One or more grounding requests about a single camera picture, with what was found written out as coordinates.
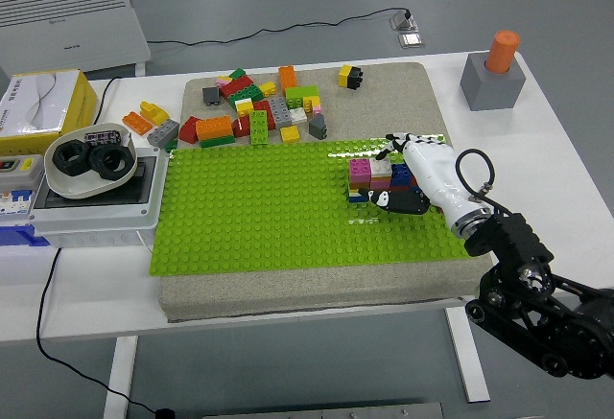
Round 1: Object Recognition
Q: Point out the multicolour brick wall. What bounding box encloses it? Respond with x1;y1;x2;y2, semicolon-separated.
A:
346;157;426;205

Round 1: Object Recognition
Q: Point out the green studded baseplate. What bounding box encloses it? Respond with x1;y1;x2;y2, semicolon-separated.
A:
147;133;484;278

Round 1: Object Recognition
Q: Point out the green eight-stud brick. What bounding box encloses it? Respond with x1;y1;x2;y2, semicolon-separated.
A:
248;109;272;146

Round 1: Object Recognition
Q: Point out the lime green long brick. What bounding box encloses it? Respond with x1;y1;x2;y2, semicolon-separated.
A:
284;84;321;106

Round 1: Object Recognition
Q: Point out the white square brick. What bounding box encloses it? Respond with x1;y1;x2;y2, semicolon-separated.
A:
369;158;393;181

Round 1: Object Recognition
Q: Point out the white circuit breaker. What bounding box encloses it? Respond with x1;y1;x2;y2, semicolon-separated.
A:
0;188;35;219

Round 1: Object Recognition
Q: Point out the black hex nut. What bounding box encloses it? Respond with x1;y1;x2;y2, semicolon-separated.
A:
88;144;133;181
51;139;93;178

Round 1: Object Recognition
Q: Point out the white table leg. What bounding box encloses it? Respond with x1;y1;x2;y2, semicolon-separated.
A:
444;307;491;405
103;335;140;419

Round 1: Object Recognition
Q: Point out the metal floor socket plate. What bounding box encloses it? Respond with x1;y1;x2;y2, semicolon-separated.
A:
397;31;426;49

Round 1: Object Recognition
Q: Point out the grey yellow switch box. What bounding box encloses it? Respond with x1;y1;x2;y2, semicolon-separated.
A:
0;153;45;193

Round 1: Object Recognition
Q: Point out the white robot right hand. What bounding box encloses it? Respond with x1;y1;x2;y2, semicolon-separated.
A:
358;131;491;224

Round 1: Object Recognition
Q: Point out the black floor cable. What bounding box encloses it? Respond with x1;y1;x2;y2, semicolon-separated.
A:
146;7;410;49

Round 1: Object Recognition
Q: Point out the dark small electronic component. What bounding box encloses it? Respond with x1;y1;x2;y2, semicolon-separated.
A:
84;128;122;146

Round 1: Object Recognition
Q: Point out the yellow sloped brick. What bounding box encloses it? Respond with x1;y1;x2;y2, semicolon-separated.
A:
139;101;170;127

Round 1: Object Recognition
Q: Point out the white panel heater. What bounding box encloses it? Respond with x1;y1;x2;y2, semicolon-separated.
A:
0;0;153;80

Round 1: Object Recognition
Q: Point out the black power cable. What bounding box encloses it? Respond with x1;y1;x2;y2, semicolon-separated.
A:
35;247;167;414

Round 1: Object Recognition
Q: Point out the red roof brick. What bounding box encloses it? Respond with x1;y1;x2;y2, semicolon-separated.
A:
178;115;202;145

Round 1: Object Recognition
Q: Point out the open metal floor socket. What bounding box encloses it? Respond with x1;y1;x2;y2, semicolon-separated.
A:
389;9;422;32

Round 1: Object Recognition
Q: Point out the grey electrical junction box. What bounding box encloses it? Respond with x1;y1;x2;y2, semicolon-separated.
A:
28;146;170;250

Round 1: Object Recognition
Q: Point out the orange long brick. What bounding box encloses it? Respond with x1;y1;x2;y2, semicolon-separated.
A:
195;115;235;142

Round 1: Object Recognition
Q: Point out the orange cylinder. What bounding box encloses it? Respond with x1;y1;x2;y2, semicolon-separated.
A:
484;30;522;74

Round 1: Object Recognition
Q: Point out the dark grey sloped brick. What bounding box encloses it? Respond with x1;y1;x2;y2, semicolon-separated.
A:
308;114;330;140

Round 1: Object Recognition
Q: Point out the yellow white tissue box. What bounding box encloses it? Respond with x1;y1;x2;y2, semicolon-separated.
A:
0;68;100;156

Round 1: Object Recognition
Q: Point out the large red brick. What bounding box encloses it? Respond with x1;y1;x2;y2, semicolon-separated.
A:
219;75;256;100

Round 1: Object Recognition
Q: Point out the grey-brown foam mat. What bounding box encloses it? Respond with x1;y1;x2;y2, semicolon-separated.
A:
157;61;497;323

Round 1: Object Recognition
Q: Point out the white plastic bowl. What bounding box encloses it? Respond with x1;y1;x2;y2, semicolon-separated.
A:
43;121;139;200

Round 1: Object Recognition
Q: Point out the orange flat brick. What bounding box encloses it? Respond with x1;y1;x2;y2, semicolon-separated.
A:
122;110;154;137

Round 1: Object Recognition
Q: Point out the thin black cable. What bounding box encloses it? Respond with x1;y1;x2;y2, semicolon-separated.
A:
92;76;121;126

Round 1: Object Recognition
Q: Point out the light grey brick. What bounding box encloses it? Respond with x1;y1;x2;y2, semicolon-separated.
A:
146;119;180;148

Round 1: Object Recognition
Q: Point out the dark green long brick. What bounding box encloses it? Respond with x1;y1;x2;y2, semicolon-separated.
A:
199;134;237;149

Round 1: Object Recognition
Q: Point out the grey block holder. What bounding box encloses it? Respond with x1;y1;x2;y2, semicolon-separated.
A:
459;52;528;112

